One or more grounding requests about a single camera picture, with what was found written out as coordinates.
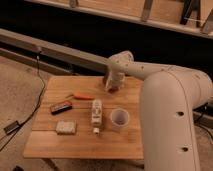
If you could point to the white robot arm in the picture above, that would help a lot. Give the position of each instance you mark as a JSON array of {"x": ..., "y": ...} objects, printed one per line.
[{"x": 168, "y": 96}]

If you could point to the black power adapter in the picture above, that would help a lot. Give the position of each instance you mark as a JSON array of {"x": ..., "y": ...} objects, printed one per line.
[{"x": 11, "y": 127}]

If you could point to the orange carrot toy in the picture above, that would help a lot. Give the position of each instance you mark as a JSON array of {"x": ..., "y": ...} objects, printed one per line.
[{"x": 80, "y": 96}]

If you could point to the beige sponge block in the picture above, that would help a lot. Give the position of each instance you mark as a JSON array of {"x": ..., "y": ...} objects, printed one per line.
[{"x": 66, "y": 127}]

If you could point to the white plastic cup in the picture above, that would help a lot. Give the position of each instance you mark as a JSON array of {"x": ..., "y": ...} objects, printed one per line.
[{"x": 119, "y": 117}]

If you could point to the wooden table leg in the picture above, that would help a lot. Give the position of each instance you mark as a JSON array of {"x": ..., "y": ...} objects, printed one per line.
[{"x": 51, "y": 164}]

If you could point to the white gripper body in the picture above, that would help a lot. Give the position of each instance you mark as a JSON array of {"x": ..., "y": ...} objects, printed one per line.
[{"x": 114, "y": 80}]

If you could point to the white plastic bottle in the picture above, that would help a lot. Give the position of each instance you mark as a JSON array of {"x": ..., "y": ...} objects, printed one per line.
[{"x": 96, "y": 117}]

